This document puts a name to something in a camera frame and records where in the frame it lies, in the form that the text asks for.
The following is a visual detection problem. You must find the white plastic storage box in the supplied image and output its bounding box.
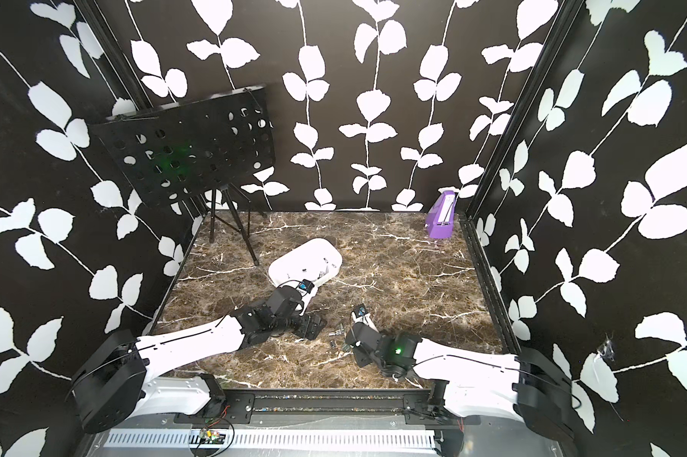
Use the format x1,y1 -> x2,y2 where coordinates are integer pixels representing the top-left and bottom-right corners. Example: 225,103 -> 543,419
268,238 -> 343,287

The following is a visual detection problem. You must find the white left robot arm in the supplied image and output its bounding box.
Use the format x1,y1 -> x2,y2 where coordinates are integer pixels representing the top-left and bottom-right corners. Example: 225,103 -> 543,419
70,280 -> 325,434

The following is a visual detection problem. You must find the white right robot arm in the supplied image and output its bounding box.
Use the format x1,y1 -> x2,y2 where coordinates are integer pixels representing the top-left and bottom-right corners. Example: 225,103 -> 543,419
346,305 -> 581,443

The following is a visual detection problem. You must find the purple box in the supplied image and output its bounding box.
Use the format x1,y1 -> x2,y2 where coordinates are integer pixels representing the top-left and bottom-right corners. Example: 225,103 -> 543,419
425,190 -> 457,239

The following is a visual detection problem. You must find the black tripod music stand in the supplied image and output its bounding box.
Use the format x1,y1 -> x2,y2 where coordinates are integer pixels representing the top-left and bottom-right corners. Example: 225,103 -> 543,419
88,84 -> 279,267

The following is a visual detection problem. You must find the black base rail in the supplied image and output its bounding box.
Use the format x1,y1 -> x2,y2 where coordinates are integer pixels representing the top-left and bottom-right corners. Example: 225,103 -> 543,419
174,387 -> 482,427

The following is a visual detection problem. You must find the white perforated cable duct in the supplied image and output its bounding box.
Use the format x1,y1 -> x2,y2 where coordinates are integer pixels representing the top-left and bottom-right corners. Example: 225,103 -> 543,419
101,428 -> 438,453

